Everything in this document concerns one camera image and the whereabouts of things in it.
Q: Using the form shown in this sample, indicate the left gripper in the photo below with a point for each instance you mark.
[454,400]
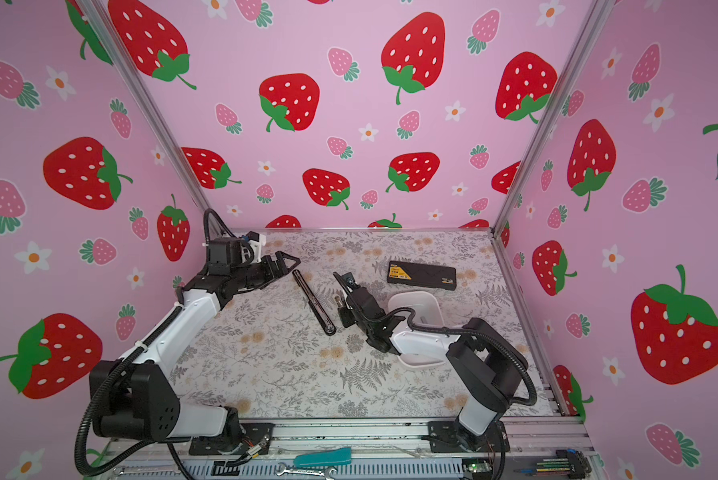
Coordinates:
[279,267]

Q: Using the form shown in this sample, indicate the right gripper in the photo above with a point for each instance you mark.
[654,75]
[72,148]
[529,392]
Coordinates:
[348,298]

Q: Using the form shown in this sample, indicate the black stapler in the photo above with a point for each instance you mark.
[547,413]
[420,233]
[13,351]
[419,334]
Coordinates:
[316,307]

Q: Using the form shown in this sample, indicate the teal handled tool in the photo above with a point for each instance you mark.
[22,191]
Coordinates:
[323,459]

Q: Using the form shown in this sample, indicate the silver wrench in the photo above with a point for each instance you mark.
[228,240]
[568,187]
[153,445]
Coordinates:
[323,473]

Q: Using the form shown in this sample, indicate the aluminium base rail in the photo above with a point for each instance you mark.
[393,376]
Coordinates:
[376,448]

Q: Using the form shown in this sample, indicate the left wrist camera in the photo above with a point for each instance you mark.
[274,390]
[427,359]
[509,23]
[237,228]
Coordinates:
[255,238]

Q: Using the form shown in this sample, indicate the white plastic tray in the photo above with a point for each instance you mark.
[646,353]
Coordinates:
[418,349]

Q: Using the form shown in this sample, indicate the black staple box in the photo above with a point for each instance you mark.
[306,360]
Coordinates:
[421,275]

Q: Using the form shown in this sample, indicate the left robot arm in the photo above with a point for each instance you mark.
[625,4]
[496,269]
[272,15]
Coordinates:
[133,404]

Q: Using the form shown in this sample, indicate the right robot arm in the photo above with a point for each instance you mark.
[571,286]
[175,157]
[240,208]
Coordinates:
[494,373]

